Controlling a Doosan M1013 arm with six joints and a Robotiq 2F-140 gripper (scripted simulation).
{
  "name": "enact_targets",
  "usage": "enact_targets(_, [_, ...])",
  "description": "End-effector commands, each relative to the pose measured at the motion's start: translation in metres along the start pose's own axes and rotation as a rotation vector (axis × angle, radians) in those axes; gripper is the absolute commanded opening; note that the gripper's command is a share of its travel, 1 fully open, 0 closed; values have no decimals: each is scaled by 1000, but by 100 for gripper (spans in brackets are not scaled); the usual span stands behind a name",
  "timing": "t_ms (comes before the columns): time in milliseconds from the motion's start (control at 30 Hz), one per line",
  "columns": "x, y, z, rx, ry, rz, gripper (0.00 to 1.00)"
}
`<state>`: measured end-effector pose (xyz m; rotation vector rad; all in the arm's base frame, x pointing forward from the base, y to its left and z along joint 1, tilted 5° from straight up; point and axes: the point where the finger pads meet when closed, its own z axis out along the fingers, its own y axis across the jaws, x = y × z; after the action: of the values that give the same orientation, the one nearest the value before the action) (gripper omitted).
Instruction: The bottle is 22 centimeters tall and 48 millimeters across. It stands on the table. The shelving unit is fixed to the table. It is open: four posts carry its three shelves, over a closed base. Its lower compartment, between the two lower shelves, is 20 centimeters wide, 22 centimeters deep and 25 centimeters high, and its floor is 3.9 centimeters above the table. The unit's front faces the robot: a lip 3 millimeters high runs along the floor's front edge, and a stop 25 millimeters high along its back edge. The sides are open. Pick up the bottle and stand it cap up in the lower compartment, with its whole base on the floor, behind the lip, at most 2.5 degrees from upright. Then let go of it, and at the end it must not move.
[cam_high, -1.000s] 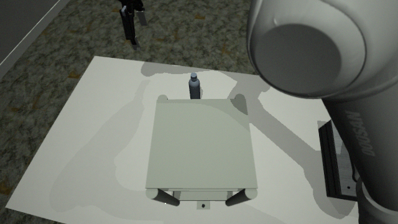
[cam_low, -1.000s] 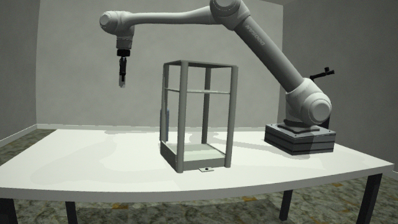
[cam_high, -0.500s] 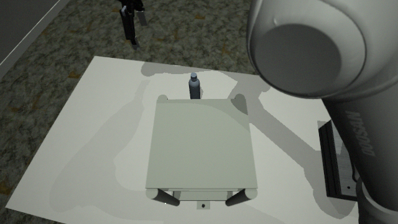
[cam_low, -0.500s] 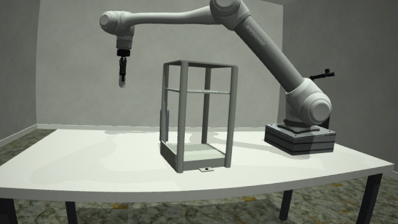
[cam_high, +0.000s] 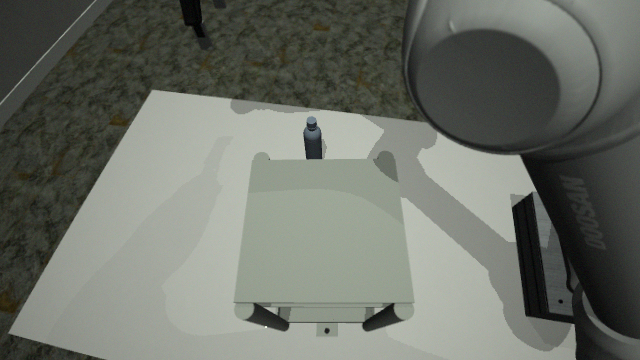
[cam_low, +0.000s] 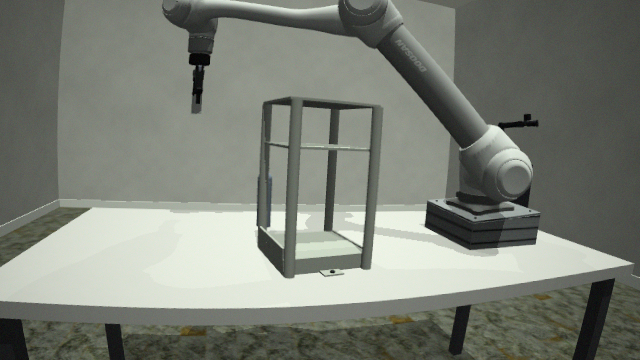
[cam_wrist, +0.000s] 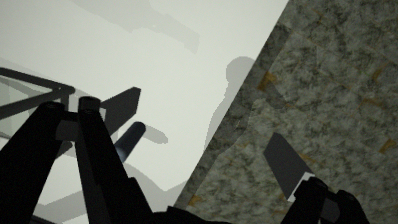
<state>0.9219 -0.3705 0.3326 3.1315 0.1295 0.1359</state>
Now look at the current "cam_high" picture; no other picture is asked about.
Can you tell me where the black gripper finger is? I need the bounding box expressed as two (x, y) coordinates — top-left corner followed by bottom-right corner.
(213, 0), (227, 9)
(179, 0), (214, 50)

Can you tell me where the blue-grey bottle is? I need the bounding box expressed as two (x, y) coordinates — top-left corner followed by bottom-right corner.
(303, 116), (322, 159)

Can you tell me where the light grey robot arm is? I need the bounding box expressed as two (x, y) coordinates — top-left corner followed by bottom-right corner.
(402, 0), (640, 360)

